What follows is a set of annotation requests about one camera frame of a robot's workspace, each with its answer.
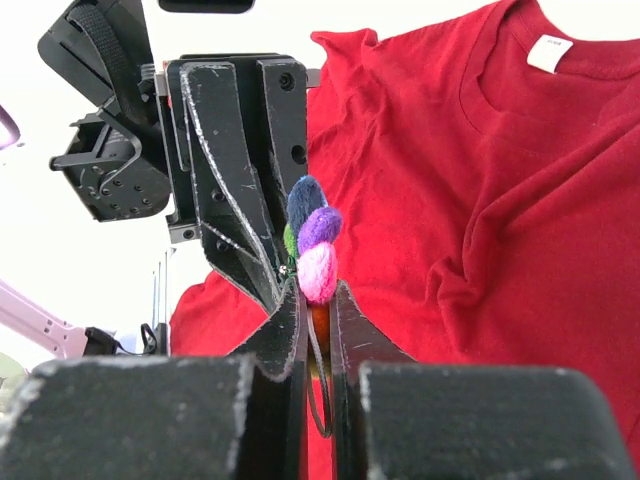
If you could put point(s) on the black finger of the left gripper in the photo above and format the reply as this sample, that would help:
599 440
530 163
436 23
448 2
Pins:
232 214

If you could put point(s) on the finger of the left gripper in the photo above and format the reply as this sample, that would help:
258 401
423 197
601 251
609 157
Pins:
284 82

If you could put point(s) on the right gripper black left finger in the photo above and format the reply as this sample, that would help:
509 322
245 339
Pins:
242 416

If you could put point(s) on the red t-shirt garment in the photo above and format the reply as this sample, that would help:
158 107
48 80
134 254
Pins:
487 172

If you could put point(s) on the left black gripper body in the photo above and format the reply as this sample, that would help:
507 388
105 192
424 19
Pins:
122 161

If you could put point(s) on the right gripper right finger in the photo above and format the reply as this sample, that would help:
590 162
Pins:
395 418

